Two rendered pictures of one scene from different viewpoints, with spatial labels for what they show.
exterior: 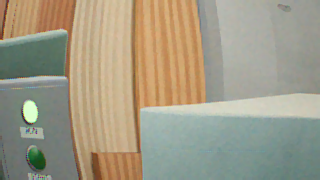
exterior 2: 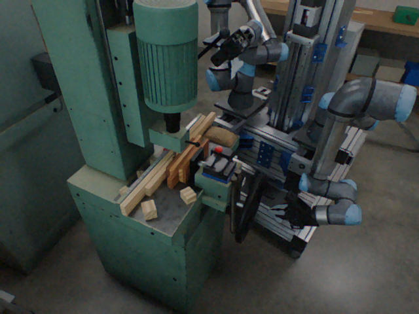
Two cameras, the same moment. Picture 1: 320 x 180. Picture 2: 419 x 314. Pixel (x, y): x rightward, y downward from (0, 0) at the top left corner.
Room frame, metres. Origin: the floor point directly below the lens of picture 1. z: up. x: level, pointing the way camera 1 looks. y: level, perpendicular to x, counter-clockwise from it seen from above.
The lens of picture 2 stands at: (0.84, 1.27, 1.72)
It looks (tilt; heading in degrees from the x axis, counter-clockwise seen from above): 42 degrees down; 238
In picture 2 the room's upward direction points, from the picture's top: 3 degrees clockwise
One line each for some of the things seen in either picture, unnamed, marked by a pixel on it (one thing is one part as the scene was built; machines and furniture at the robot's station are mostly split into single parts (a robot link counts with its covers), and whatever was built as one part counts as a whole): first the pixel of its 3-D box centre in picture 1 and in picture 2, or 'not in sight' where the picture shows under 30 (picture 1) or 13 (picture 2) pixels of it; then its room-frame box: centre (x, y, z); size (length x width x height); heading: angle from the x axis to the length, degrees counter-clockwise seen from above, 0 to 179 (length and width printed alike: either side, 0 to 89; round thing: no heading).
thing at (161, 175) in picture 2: not in sight; (185, 148); (0.44, 0.42, 0.92); 0.55 x 0.02 x 0.04; 35
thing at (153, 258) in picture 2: not in sight; (160, 229); (0.58, 0.37, 0.36); 0.58 x 0.45 x 0.71; 125
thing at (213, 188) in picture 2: not in sight; (218, 176); (0.40, 0.62, 0.92); 0.15 x 0.13 x 0.09; 35
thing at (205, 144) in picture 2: not in sight; (196, 159); (0.45, 0.52, 0.94); 0.20 x 0.01 x 0.08; 35
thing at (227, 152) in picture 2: not in sight; (220, 162); (0.40, 0.62, 0.99); 0.13 x 0.11 x 0.06; 35
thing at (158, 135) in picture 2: not in sight; (169, 137); (0.52, 0.45, 1.03); 0.14 x 0.07 x 0.09; 125
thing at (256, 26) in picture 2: not in sight; (250, 33); (0.10, 0.32, 1.32); 0.11 x 0.08 x 0.09; 35
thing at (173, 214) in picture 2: not in sight; (198, 177); (0.45, 0.55, 0.87); 0.61 x 0.30 x 0.06; 35
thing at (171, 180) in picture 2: not in sight; (185, 165); (0.49, 0.51, 0.92); 0.23 x 0.02 x 0.05; 35
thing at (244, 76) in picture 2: not in sight; (242, 76); (-0.07, 0.08, 0.98); 0.13 x 0.12 x 0.14; 170
